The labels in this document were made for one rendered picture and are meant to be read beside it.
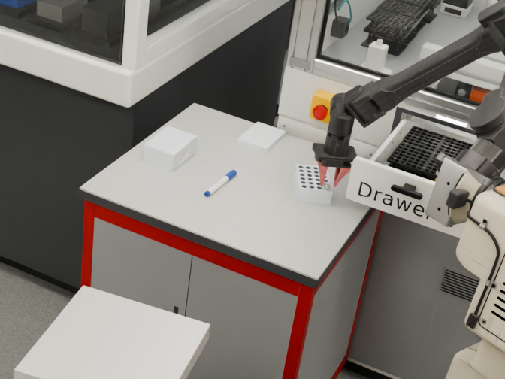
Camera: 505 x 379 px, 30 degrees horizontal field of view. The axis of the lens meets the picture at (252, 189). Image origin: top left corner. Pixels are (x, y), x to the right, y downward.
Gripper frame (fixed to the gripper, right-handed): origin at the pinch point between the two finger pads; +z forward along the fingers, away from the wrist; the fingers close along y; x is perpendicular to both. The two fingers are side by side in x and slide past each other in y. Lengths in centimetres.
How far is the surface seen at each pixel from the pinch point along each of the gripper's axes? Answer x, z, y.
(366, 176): 9.0, -8.2, -6.1
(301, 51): -36.8, -17.8, 4.7
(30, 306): -46, 83, 75
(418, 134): -12.9, -8.6, -24.1
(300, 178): -4.0, 1.8, 6.2
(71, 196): -50, 42, 64
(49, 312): -44, 83, 69
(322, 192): 1.4, 2.1, 1.2
